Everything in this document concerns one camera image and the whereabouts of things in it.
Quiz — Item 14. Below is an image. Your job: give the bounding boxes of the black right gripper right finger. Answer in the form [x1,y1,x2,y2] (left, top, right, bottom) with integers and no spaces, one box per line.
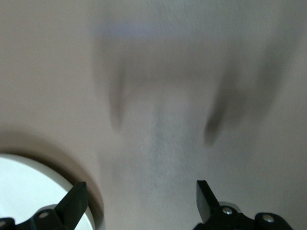
[191,180,294,230]

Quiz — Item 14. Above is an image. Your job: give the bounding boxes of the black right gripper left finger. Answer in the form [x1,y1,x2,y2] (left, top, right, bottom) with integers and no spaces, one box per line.
[0,181,87,230]

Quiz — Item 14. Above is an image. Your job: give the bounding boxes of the beige plate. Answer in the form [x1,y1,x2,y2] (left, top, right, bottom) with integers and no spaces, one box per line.
[0,153,106,230]

